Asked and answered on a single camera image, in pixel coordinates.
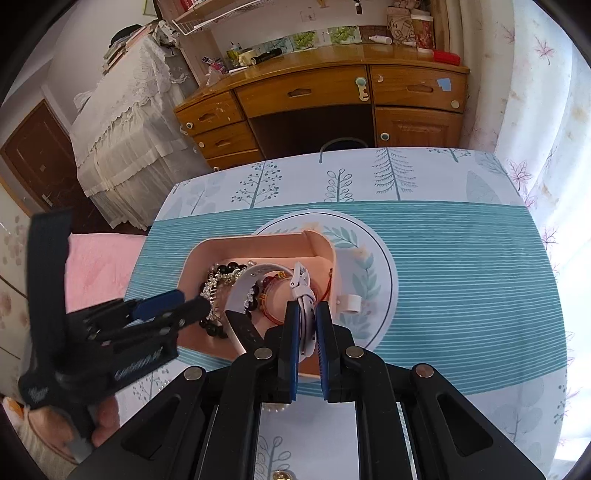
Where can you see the person's left forearm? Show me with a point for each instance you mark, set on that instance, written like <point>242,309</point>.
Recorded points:
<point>41,443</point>

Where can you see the teal white child lock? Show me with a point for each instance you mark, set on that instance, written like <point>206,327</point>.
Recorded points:
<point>361,88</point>

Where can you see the pink blanket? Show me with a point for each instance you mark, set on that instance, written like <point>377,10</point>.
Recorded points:
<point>101,263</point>

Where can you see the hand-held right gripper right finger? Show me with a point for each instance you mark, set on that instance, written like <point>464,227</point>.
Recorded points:
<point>324,355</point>

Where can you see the red floral container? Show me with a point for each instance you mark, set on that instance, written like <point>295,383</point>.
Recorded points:
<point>422,32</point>

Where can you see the white tube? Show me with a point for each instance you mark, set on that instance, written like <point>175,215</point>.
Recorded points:
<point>381,40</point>

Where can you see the black flashlight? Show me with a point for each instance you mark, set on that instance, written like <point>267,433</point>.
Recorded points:
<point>267,57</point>

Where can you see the dark chair back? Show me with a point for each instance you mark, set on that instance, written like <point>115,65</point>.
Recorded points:
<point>342,141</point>

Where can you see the green picture tile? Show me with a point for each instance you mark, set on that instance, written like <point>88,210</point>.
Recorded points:
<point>342,33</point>
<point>305,39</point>

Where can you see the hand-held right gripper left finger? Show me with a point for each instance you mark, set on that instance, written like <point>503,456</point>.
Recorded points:
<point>292,355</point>

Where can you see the silver rhinestone jewelry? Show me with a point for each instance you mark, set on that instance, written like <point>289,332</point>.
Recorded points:
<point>213,295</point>

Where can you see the small wooden desk drawer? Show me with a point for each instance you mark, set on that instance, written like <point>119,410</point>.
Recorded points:
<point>235,159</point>
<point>226,141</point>
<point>212,113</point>

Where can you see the pink plastic box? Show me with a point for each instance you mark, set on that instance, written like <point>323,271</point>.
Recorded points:
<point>277,244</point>

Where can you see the wooden cabinet door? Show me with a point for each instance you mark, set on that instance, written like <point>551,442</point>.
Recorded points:
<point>415,127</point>

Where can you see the person's left hand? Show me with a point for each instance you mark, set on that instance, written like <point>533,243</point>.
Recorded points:
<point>105,422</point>

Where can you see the wide wooden desk drawer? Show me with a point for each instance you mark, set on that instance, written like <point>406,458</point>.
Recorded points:
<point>277,99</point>

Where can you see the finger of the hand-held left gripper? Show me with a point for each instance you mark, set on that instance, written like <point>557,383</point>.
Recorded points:
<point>175,318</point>
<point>159,302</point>

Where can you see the wooden desk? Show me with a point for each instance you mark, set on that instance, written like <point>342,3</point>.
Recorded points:
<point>323,74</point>

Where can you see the tree print tablecloth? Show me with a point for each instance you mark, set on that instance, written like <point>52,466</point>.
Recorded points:
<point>438,277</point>

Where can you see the brown door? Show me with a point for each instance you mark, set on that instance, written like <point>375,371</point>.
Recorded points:
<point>41,157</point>

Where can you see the white plastic clip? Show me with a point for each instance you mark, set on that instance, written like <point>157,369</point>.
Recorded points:
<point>353,302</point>

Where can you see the white lace cloth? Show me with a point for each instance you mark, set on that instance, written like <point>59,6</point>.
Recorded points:
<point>124,138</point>

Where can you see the red case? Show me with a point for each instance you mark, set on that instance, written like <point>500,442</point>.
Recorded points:
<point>447,57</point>

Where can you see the white floral wardrobe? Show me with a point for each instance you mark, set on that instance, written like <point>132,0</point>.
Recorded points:
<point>11,277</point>

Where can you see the desk drawer with blue sticker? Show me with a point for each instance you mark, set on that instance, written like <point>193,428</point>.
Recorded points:
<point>406,85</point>

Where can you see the stack of books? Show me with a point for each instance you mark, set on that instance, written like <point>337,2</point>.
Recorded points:
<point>124,46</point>

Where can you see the patterned beige canister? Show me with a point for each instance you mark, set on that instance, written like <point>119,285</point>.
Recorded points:
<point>399,25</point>

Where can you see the floral curtain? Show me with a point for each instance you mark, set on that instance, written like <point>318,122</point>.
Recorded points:
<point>531,115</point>

